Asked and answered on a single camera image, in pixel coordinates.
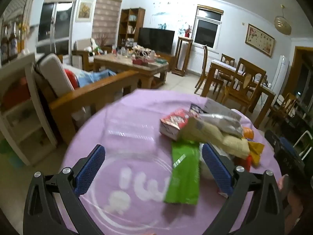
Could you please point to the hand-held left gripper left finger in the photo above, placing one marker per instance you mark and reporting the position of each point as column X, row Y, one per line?
column 89, row 169

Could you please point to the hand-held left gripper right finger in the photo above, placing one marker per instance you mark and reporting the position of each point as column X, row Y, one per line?
column 216, row 169

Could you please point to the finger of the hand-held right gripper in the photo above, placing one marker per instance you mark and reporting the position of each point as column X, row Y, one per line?
column 287, row 145

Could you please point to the yellow packet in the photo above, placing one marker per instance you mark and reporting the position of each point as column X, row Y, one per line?
column 255, row 149

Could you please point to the green snack packet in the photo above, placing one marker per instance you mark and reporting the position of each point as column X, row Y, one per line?
column 183, row 176

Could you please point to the orange plastic wrapper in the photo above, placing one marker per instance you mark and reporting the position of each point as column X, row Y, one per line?
column 248, row 132

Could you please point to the white stool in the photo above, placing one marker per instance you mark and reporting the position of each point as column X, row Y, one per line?
column 303, row 139

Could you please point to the red wrapper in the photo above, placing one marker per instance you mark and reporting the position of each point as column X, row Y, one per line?
column 245, row 162

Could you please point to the beige snack packet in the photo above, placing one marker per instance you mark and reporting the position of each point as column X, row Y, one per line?
column 215, row 134

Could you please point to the wooden dining chair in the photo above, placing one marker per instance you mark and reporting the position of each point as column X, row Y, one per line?
column 227, row 58
column 285, row 110

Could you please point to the white folding chair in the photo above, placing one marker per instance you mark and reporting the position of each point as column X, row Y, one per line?
column 280, row 100

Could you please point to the silver foil packet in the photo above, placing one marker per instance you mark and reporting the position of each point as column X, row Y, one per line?
column 225, row 123

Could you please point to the wooden dining table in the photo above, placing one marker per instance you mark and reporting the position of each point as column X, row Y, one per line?
column 262, row 95

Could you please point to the red white snack box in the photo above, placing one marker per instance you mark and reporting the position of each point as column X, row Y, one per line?
column 174, row 123

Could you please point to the black snack packet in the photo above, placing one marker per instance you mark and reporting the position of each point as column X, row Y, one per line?
column 196, row 109

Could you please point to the purple tablecloth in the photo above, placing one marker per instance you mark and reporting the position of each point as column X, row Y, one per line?
column 127, row 117

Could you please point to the wooden chair with vase splat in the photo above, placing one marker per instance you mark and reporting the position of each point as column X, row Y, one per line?
column 244, row 88

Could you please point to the white standing air conditioner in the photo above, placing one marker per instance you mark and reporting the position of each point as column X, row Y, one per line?
column 281, row 73

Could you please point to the wooden sofa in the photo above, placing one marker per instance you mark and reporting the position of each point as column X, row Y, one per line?
column 97, row 93

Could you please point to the white shelf cabinet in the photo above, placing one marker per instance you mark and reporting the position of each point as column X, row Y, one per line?
column 31, row 102

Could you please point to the blue cloth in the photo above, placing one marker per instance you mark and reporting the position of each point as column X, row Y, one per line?
column 95, row 77

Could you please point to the red cushion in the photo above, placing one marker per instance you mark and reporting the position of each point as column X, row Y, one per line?
column 71, row 78

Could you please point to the white sofa cushion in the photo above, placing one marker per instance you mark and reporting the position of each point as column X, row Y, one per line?
column 56, row 73

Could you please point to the tall slatted wooden chair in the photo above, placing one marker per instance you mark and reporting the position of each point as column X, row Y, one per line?
column 205, row 63

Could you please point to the framed floral picture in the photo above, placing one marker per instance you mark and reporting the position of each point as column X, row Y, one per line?
column 259, row 40

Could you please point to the white radiator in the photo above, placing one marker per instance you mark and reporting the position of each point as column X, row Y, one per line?
column 198, row 61

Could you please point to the wooden coffee table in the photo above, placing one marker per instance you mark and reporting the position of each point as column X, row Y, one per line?
column 117, row 62

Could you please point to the wooden plant stand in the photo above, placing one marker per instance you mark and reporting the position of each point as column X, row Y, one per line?
column 182, row 56

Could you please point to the wooden television cabinet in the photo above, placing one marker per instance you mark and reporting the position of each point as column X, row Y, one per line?
column 168, row 57

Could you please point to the ceiling lamp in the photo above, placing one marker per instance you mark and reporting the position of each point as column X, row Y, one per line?
column 283, row 23

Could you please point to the wooden armchair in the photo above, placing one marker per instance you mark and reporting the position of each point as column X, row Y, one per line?
column 82, row 46

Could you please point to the cluster of small household items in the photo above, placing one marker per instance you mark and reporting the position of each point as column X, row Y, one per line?
column 141, row 53

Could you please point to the window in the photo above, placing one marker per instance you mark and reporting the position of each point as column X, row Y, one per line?
column 206, row 29

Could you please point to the red flower vase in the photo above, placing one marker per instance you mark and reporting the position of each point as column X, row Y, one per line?
column 187, row 31

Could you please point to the black television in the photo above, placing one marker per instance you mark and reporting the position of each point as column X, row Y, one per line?
column 156, row 39

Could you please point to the glass balcony door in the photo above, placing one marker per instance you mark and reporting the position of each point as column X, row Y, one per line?
column 55, row 27

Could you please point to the wooden bookshelf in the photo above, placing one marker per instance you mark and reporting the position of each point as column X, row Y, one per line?
column 123, row 27

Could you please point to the glass bottle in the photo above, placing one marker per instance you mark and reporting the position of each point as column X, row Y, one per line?
column 13, row 44
column 4, row 47

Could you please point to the beige roller blind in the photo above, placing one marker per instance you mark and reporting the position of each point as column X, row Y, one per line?
column 106, row 19

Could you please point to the wooden door frame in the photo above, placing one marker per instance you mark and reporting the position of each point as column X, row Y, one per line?
column 294, row 63

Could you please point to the yellow flower wall picture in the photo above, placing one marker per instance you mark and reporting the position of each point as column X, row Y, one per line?
column 84, row 10

